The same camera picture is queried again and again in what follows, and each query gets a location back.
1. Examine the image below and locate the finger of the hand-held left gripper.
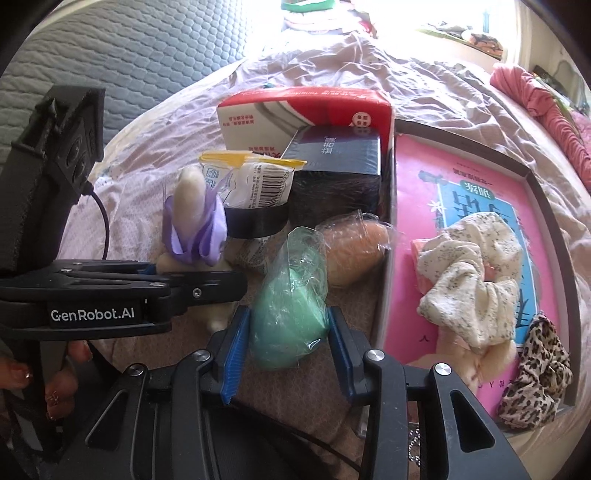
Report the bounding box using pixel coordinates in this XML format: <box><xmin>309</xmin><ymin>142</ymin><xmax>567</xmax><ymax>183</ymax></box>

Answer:
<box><xmin>9</xmin><ymin>271</ymin><xmax>249</xmax><ymax>322</ymax></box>
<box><xmin>54</xmin><ymin>260</ymin><xmax>160</xmax><ymax>278</ymax></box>

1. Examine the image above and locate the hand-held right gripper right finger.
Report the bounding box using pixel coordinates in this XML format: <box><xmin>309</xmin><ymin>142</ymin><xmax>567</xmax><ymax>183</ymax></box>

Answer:
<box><xmin>326</xmin><ymin>306</ymin><xmax>533</xmax><ymax>480</ymax></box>

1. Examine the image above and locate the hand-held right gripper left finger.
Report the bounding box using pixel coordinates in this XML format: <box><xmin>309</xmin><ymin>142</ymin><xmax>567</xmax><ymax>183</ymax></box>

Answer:
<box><xmin>51</xmin><ymin>306</ymin><xmax>253</xmax><ymax>480</ymax></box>

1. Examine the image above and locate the green sponge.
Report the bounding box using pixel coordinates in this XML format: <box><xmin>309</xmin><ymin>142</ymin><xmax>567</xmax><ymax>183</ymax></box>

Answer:
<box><xmin>249</xmin><ymin>226</ymin><xmax>332</xmax><ymax>373</ymax></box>

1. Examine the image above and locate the plush toy with purple ribbon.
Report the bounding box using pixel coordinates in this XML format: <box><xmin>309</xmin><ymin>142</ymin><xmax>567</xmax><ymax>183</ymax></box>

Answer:
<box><xmin>154</xmin><ymin>165</ymin><xmax>232</xmax><ymax>334</ymax></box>

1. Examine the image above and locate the orange sponge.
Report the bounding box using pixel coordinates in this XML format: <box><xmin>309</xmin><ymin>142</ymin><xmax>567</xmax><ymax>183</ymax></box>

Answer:
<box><xmin>313</xmin><ymin>209</ymin><xmax>393</xmax><ymax>289</ymax></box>

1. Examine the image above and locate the white plush rabbit toy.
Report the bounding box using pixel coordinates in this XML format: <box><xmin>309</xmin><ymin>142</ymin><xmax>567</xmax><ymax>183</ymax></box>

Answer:
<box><xmin>406</xmin><ymin>337</ymin><xmax>520</xmax><ymax>398</ymax></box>

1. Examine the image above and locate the cream floral scrunchie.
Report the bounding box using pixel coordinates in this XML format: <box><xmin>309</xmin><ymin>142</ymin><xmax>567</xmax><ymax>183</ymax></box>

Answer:
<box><xmin>415</xmin><ymin>214</ymin><xmax>525</xmax><ymax>350</ymax></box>

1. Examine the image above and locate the leopard print scrunchie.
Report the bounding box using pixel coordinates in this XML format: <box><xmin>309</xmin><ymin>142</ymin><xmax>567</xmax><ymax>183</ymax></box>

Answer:
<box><xmin>496</xmin><ymin>313</ymin><xmax>574</xmax><ymax>433</ymax></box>

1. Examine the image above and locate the shallow grey cardboard box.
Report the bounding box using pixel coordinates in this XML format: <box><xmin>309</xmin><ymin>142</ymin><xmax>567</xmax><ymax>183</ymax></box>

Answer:
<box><xmin>373</xmin><ymin>117</ymin><xmax>583</xmax><ymax>433</ymax></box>

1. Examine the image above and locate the person's left hand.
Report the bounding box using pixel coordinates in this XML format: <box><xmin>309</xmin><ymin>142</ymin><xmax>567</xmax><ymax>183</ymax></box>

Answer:
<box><xmin>0</xmin><ymin>340</ymin><xmax>94</xmax><ymax>422</ymax></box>

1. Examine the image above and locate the white packet with yellow seal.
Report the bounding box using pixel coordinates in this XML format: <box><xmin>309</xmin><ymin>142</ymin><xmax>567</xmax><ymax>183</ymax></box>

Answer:
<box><xmin>198</xmin><ymin>150</ymin><xmax>308</xmax><ymax>213</ymax></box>

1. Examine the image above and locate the dark blue box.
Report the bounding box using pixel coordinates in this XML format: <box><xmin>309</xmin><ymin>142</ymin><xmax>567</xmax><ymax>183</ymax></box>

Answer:
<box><xmin>280</xmin><ymin>125</ymin><xmax>385</xmax><ymax>223</ymax></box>

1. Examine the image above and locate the pink picture book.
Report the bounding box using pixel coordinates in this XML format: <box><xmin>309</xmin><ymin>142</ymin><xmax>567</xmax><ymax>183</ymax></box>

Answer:
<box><xmin>383</xmin><ymin>134</ymin><xmax>570</xmax><ymax>417</ymax></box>

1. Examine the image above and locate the grey quilted headboard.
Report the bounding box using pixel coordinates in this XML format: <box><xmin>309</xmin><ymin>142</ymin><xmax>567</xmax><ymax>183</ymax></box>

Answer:
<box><xmin>0</xmin><ymin>0</ymin><xmax>279</xmax><ymax>154</ymax></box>

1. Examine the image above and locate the red and white carton box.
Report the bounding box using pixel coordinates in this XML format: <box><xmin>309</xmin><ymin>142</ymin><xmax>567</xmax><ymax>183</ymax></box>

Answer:
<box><xmin>216</xmin><ymin>85</ymin><xmax>396</xmax><ymax>163</ymax></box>

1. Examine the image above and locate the stack of folded blankets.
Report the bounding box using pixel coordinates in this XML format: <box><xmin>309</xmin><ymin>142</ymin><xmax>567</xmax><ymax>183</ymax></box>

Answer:
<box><xmin>279</xmin><ymin>0</ymin><xmax>380</xmax><ymax>38</ymax></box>

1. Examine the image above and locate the pink quilt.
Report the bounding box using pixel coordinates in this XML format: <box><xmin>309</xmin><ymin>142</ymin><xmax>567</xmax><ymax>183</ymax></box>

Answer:
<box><xmin>489</xmin><ymin>62</ymin><xmax>591</xmax><ymax>191</ymax></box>

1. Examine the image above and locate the dark clothes pile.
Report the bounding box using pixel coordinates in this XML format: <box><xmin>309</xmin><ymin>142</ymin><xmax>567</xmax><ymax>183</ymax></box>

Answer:
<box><xmin>424</xmin><ymin>20</ymin><xmax>472</xmax><ymax>43</ymax></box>

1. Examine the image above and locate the green patterned cloth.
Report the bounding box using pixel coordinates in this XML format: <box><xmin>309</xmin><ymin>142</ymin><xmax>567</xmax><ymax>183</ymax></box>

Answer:
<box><xmin>531</xmin><ymin>65</ymin><xmax>579</xmax><ymax>121</ymax></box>

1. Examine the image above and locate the patterned cushion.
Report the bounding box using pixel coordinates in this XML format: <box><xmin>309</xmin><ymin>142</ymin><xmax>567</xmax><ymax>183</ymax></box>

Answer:
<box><xmin>466</xmin><ymin>30</ymin><xmax>507</xmax><ymax>59</ymax></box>

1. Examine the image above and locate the black cable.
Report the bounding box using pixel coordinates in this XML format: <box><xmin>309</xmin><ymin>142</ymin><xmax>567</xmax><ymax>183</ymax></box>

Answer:
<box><xmin>83</xmin><ymin>182</ymin><xmax>112</xmax><ymax>262</ymax></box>

